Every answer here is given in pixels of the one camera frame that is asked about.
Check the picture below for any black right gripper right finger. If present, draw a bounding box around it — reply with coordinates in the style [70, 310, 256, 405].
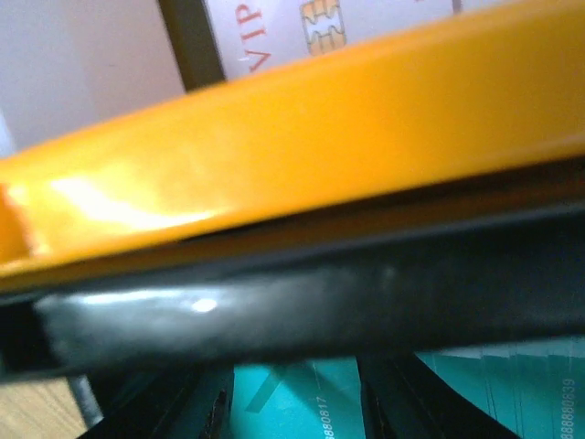
[358, 354, 517, 438]

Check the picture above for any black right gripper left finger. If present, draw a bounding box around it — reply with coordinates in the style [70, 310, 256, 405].
[86, 367, 234, 438]

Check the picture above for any white pink vip card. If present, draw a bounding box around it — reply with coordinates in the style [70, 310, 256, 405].
[204, 0, 497, 80]

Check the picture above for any teal card stack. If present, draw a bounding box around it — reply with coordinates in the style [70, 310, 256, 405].
[229, 337, 584, 438]

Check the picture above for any black bin with teal cards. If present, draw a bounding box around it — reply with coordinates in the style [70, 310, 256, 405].
[1, 201, 584, 381]

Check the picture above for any white pink card stack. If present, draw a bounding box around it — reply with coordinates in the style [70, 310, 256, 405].
[0, 0, 225, 159]

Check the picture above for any yellow plastic bin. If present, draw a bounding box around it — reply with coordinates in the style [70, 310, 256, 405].
[1, 1, 584, 290]

